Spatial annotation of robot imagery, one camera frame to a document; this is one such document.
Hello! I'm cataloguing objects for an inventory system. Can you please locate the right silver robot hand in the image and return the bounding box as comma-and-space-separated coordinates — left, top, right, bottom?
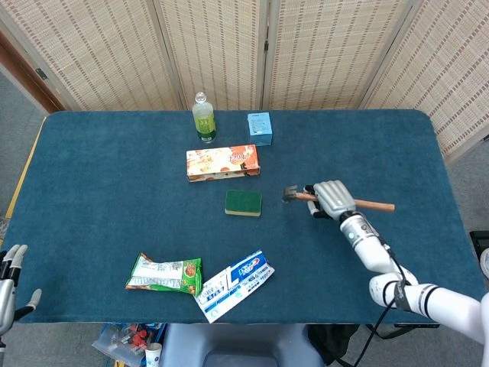
304, 180, 358, 222

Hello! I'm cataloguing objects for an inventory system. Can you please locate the black box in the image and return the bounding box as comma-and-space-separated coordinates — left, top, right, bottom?
468, 230, 489, 268

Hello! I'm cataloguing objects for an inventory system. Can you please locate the orange biscuit box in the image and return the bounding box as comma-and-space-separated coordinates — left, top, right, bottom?
186, 144, 262, 184

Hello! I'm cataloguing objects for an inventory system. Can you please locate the blue white toothpaste box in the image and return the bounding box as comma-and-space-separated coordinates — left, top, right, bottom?
193, 248, 276, 324

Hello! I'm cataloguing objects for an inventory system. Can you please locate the woven folding screen panel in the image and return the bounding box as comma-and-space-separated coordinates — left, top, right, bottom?
261, 0, 423, 112
152, 0, 270, 112
358, 0, 489, 164
0, 0, 184, 115

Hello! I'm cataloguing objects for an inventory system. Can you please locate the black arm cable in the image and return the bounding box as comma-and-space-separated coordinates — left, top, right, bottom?
353, 231, 413, 367

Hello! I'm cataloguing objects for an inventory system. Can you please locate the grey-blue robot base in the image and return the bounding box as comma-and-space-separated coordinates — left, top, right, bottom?
159, 323, 325, 367

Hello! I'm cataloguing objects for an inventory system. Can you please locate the green drink bottle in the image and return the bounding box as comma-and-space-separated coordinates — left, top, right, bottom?
191, 91, 217, 145

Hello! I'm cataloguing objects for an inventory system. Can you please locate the light blue small box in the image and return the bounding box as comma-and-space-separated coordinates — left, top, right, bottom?
246, 111, 274, 147

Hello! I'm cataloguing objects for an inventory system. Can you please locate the brown wooden door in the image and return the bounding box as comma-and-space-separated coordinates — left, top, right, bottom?
0, 30, 66, 115

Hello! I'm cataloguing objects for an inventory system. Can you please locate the blue table cloth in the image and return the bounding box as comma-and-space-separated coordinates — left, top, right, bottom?
2, 109, 473, 326

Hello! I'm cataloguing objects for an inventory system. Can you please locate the green and yellow sponge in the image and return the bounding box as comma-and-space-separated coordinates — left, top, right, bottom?
224, 189, 263, 218

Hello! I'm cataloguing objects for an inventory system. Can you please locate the plastic bag with red parts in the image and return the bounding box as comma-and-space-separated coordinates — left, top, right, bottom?
91, 323, 167, 367

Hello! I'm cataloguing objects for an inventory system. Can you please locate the white paper cup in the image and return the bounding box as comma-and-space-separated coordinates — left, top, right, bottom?
144, 343, 163, 367

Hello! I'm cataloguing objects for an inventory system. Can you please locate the wooden handle hammer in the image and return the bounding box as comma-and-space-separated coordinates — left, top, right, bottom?
281, 185, 396, 213

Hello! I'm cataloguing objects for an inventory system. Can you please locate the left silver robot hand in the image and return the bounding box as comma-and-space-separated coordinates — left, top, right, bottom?
0, 244, 42, 337

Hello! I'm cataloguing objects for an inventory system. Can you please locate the green snack bag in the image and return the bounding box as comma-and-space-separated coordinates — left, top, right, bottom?
125, 252, 203, 298

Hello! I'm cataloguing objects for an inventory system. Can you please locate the black bag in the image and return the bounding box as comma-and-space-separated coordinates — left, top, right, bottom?
307, 323, 362, 366

